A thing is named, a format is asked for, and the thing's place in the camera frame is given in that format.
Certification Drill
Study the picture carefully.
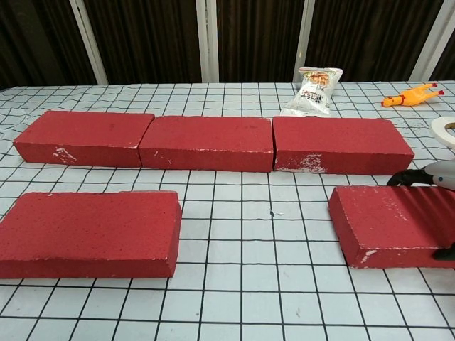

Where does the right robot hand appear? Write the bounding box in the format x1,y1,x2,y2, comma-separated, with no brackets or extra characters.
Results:
386,160,455,260

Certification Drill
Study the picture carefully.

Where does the red foam brick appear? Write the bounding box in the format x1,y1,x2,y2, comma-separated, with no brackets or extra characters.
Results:
272,116,416,175
0,191,183,280
13,110,156,168
138,115,274,174
328,185,455,269

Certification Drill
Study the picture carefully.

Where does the white tape roll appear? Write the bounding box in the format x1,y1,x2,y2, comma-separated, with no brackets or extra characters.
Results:
430,116,455,148

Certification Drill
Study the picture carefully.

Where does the yellow rubber chicken toy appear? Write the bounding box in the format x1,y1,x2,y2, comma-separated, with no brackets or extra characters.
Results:
381,82,446,108

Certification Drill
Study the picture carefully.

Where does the silver snack bag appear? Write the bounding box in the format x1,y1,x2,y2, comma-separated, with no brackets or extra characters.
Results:
279,66,345,118

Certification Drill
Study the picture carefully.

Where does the white black-grid tablecloth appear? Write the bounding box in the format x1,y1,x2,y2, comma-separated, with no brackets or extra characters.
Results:
0,80,455,341

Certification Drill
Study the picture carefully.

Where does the dark brown curtain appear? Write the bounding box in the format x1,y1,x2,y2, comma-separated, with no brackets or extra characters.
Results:
0,0,455,90

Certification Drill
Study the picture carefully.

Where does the white metal frame post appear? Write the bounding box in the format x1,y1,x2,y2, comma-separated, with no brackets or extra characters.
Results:
408,0,455,81
196,0,220,83
293,0,316,82
69,0,108,85

